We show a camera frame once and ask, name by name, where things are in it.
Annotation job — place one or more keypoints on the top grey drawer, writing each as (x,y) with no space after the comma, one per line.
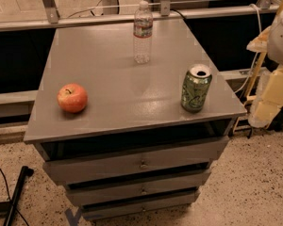
(84,169)

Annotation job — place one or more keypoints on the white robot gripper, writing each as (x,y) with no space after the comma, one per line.
(281,37)

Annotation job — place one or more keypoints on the clear plastic water bottle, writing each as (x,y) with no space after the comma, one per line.
(142,33)

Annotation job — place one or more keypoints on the grey drawer cabinet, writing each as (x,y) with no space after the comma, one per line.
(131,108)

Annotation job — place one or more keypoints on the bottom grey drawer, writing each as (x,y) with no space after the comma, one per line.
(142,204)

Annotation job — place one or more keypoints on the middle grey drawer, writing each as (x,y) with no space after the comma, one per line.
(181,180)

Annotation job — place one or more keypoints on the grey drawer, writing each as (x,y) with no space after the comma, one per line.
(84,169)
(142,204)
(181,180)

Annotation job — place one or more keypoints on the black floor stand bar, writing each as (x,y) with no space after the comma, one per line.
(8,209)

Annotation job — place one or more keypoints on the red apple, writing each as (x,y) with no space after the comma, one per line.
(72,98)

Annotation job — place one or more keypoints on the green soda can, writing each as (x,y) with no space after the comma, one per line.
(195,87)

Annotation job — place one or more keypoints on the metal rail fence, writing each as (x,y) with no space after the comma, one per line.
(40,14)

